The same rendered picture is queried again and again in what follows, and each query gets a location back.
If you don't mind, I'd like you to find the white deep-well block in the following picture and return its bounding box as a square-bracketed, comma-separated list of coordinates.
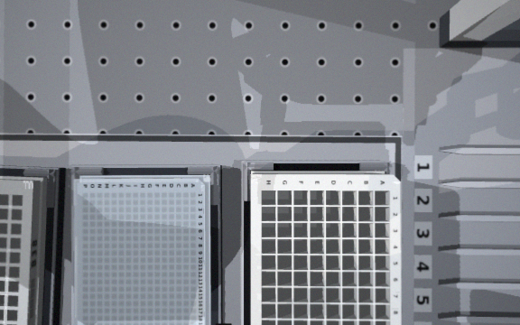
[251, 171, 401, 325]

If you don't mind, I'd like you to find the grey flat base plate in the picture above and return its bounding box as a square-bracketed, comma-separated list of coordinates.
[0, 0, 520, 136]

